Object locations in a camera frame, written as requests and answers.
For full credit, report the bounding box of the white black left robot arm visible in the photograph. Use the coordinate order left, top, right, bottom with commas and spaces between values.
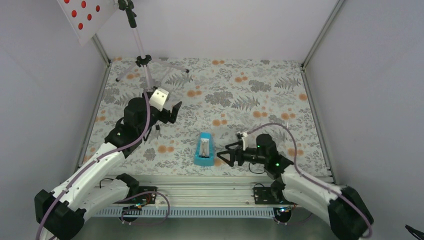
34, 92, 182, 240

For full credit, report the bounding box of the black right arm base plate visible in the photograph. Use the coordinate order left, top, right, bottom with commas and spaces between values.
252, 183, 292, 205

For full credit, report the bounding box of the white tripod music stand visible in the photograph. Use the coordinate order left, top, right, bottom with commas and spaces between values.
115, 0, 190, 89

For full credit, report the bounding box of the perforated blue-grey cable duct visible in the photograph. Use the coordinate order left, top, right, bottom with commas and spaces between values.
92, 207, 277, 219

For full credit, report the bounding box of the floral patterned table mat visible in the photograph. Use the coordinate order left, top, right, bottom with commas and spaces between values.
84, 57, 329, 178

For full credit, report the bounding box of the blue metronome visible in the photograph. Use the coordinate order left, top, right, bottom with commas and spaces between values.
193, 132, 215, 167

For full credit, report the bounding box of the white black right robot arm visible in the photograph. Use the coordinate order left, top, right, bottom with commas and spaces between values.
216, 134, 374, 240

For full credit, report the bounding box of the white sheet with red dots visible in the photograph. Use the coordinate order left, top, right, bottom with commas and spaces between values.
57, 0, 118, 46

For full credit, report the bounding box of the aluminium front rail frame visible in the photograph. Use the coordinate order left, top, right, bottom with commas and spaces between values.
39, 174, 362, 240

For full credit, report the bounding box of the black object at corner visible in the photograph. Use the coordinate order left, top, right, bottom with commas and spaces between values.
404, 224, 424, 240

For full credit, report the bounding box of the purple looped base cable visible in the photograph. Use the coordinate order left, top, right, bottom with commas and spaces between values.
119, 191, 171, 227

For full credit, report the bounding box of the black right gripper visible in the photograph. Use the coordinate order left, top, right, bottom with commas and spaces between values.
217, 141, 267, 167

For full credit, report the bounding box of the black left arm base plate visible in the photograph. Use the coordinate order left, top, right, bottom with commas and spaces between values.
130, 186, 158, 205

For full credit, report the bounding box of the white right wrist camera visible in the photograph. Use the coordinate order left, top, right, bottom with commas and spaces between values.
235, 131, 249, 151

